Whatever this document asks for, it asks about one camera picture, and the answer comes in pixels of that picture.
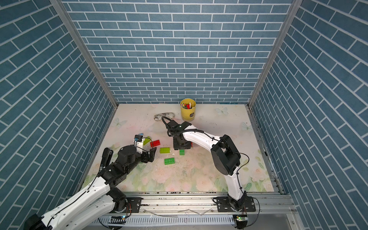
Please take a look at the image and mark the red long lego brick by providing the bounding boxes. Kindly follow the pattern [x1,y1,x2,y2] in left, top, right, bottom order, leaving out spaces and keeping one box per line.
[150,140,161,148]

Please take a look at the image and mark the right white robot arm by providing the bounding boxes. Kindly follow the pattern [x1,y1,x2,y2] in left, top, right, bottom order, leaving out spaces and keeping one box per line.
[165,120,246,202]

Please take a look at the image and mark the yellow cup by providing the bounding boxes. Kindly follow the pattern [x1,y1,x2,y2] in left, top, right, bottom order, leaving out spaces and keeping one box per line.
[180,98,196,122]

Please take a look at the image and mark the green long lego brick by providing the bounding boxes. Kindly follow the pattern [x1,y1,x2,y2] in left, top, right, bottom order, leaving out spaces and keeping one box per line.
[164,158,175,165]

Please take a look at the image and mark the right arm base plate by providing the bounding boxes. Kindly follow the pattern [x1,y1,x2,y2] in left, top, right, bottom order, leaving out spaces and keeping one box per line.
[212,196,256,212]

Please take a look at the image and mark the lime lego brick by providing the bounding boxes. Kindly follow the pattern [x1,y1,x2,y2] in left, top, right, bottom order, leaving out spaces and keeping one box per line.
[142,137,152,145]
[160,147,171,154]

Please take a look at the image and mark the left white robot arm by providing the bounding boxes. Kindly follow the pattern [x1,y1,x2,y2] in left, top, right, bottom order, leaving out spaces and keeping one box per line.
[24,145,157,230]

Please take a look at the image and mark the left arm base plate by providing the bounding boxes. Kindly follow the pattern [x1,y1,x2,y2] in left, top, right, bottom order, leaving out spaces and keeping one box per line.
[126,197,142,214]

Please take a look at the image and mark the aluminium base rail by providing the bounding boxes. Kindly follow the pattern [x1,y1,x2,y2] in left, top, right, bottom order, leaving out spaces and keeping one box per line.
[86,192,303,230]

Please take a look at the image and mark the floral table mat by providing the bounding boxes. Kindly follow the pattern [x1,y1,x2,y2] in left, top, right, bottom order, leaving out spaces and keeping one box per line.
[84,104,276,192]

